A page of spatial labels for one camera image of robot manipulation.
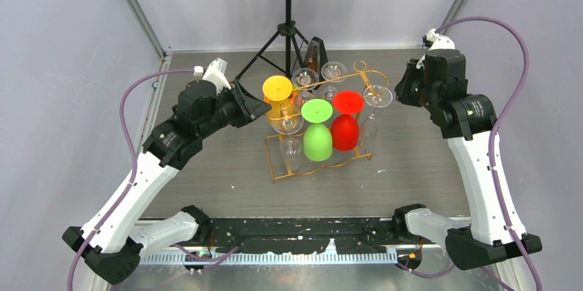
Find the clear wine glass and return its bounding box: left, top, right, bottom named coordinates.
left=272, top=116, right=303, bottom=172
left=320, top=61, right=348, bottom=103
left=291, top=67, right=319, bottom=109

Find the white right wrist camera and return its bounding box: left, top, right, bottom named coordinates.
left=423, top=28, right=456, bottom=50

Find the gold wire wine glass rack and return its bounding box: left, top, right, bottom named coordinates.
left=263, top=61, right=390, bottom=182

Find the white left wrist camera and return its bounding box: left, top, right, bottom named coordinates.
left=193, top=58, right=232, bottom=94

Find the green silicone wine glass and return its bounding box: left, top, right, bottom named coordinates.
left=301, top=98, right=333, bottom=162

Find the black metronome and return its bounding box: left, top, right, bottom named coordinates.
left=304, top=36, right=329, bottom=74

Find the black taped front rail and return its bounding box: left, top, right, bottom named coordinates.
left=194, top=217, right=412, bottom=255

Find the clear wine glass back left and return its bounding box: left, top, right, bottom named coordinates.
left=291, top=67, right=319, bottom=109

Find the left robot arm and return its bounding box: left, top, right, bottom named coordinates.
left=63, top=80, right=271, bottom=285

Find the clear tall flute glass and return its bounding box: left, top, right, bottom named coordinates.
left=359, top=85, right=393, bottom=152

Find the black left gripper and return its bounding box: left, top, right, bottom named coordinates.
left=199, top=80, right=272, bottom=139

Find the white slotted cable duct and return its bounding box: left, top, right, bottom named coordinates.
left=140, top=249, right=397, bottom=266

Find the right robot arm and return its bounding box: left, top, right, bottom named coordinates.
left=392, top=49, right=542, bottom=270

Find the clear wine glass front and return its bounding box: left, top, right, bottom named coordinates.
left=272, top=116, right=303, bottom=172

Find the orange toy block piece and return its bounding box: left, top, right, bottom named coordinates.
left=293, top=90, right=314, bottom=106

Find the red silicone wine glass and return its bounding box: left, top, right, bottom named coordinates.
left=331, top=90, right=364, bottom=151

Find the yellow silicone wine glass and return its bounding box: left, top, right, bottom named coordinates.
left=262, top=76, right=294, bottom=126

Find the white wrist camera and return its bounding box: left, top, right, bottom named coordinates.
left=193, top=58, right=232, bottom=94
left=423, top=28, right=456, bottom=50

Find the clear wine glass back right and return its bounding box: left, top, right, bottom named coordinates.
left=320, top=61, right=348, bottom=103

